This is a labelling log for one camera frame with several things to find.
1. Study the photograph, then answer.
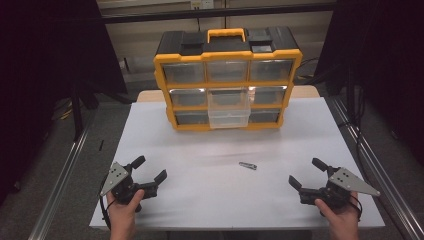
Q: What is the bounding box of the dark curtain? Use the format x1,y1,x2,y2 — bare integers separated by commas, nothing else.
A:
314,0,424,168
0,0,128,205

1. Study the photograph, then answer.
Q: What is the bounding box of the black horizontal bar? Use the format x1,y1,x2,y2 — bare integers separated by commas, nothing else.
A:
99,2,337,25

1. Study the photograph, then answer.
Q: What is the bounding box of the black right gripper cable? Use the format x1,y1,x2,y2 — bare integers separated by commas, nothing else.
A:
348,194,364,222

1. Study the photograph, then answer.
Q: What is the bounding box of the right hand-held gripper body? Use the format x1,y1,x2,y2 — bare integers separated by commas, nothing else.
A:
298,166,381,211

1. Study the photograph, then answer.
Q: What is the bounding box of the person's right hand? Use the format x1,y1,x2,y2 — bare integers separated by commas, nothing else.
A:
314,192,362,230

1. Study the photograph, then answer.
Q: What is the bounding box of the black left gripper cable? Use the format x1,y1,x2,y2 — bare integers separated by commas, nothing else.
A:
99,191,113,231

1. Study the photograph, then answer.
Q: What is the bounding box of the black metal stand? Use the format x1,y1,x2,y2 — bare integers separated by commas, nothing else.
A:
69,85,101,142

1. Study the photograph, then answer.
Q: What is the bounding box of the yellow black drawer cabinet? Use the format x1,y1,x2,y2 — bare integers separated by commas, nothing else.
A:
153,27,304,132

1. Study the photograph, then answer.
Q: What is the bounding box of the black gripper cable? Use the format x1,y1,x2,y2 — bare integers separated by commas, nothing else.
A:
348,194,364,222
99,191,113,231

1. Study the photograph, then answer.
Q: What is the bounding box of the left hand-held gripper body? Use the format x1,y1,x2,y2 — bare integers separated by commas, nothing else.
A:
99,161,159,205

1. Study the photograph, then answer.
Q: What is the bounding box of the person's left hand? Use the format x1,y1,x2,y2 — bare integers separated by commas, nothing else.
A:
106,189,146,224

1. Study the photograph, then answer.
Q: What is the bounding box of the white wall outlet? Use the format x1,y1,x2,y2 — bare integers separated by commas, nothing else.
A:
190,0,215,11

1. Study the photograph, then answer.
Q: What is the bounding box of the aluminium floor rail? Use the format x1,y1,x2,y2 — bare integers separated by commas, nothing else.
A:
327,96,424,240
28,123,94,240

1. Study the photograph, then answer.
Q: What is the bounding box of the grid of clear drawers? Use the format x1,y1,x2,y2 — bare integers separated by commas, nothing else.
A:
161,59,295,126

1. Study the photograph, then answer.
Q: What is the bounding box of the clear plastic drawer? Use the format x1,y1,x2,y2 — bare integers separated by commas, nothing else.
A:
206,87,252,130

